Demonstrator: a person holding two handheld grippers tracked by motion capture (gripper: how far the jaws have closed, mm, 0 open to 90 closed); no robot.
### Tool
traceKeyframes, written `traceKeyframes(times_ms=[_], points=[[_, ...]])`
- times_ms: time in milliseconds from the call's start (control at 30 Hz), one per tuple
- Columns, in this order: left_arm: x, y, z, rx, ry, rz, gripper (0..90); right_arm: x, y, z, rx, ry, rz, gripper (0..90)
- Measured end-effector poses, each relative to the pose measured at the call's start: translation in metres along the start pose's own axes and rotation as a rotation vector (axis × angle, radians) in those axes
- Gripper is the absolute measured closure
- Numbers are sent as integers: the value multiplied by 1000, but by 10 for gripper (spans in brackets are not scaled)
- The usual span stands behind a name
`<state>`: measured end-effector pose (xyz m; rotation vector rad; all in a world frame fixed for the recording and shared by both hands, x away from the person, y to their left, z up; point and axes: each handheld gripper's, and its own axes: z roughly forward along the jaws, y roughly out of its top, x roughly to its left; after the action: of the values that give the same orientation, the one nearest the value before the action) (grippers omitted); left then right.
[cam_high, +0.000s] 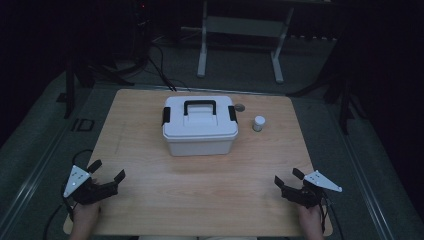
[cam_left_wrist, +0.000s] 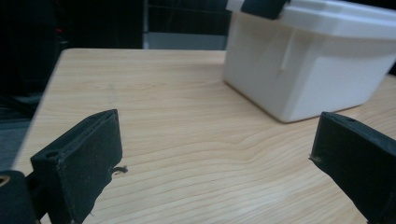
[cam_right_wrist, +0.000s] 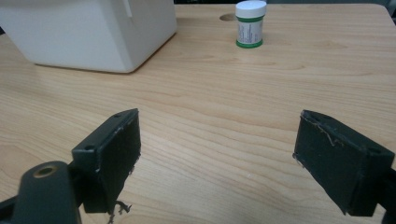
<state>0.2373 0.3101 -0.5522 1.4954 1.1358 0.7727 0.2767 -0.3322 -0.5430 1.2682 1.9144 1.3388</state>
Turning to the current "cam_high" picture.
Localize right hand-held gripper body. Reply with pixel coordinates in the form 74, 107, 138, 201
280, 169, 344, 210

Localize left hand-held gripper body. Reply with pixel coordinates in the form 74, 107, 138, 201
62, 164, 120, 206

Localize small white bottle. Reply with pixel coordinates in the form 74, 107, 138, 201
252, 115, 267, 133

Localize white storage box black handle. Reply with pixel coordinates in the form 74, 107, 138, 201
161, 95, 240, 157

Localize person's right hand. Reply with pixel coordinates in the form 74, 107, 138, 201
297, 203, 325, 233

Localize person's left hand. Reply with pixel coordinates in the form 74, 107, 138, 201
69, 201, 101, 232

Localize black tripod stand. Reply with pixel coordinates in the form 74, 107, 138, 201
55, 56, 136, 120
285, 33, 369, 136

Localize white metal stand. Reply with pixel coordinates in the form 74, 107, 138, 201
196, 0, 296, 85

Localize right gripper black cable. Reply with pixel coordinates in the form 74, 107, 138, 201
318, 189, 345, 240

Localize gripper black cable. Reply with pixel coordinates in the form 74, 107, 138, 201
318, 189, 345, 240
42, 148, 95, 240

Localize black floor bracket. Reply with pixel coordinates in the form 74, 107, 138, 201
70, 117, 96, 133

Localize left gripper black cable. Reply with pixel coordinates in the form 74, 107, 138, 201
42, 148, 95, 240

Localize black floor cables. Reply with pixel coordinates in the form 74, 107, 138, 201
143, 41, 192, 93

